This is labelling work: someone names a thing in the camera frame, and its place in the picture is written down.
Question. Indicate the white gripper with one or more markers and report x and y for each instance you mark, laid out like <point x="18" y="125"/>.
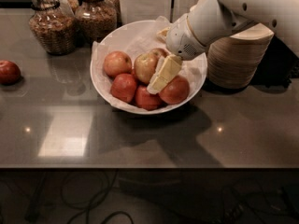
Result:
<point x="181" y="41"/>

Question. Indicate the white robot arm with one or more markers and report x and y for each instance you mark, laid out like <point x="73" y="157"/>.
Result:
<point x="210" y="20"/>

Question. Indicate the back red apple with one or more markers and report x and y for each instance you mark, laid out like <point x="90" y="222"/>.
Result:
<point x="159" y="52"/>

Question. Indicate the yellowish centre apple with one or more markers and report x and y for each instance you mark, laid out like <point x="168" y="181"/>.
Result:
<point x="144" y="67"/>

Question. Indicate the white bowl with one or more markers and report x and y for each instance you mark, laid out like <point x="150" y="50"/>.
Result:
<point x="102" y="78"/>

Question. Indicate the right red apple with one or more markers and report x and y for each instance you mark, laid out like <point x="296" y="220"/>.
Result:
<point x="176" y="91"/>

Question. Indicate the top left apple in bowl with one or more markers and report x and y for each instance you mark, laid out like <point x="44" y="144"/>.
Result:
<point x="117" y="62"/>

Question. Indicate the front centre red apple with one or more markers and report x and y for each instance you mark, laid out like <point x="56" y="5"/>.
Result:
<point x="145" y="100"/>

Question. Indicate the front left red apple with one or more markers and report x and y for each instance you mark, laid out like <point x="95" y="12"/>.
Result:
<point x="123" y="87"/>

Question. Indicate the back paper bowl stack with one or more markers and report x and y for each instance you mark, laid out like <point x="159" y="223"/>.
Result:
<point x="202" y="8"/>

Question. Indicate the paper bowl stack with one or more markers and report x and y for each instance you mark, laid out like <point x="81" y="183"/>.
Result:
<point x="233" y="61"/>
<point x="202" y="8"/>

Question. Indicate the front paper bowl stack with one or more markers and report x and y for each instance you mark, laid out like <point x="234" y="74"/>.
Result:
<point x="233" y="61"/>

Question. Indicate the red apple on table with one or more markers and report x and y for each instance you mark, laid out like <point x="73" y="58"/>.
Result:
<point x="10" y="73"/>

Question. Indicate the white paper liner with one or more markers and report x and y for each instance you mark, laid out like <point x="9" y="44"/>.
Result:
<point x="137" y="38"/>

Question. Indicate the right glass granola jar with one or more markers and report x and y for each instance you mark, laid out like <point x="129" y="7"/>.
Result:
<point x="96" y="19"/>

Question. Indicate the glass granola jar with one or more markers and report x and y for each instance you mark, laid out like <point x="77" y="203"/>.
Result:
<point x="96" y="19"/>
<point x="53" y="29"/>

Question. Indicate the left glass granola jar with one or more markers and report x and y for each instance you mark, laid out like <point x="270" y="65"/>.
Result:
<point x="53" y="29"/>

